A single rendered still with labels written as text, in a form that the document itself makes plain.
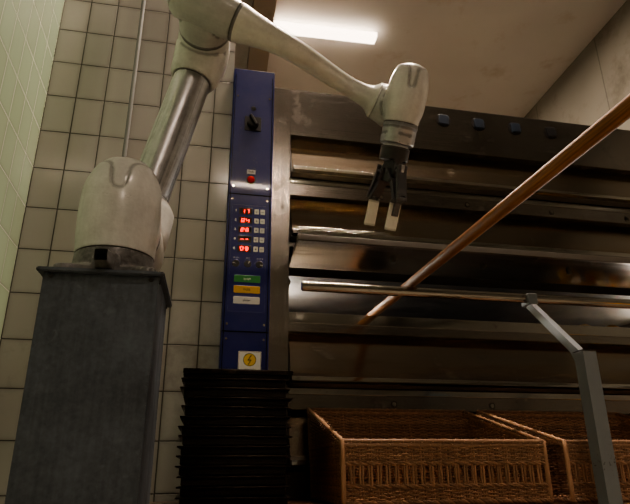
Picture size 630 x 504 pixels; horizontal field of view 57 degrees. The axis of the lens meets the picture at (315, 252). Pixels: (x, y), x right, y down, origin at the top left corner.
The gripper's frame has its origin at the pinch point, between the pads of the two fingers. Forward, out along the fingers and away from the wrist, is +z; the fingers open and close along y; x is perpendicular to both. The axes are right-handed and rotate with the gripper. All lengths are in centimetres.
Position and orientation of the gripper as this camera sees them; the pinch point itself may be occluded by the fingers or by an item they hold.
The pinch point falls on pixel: (379, 223)
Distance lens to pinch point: 153.2
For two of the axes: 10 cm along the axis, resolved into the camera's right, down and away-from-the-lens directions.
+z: -2.0, 9.8, 0.8
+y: 2.9, 1.4, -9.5
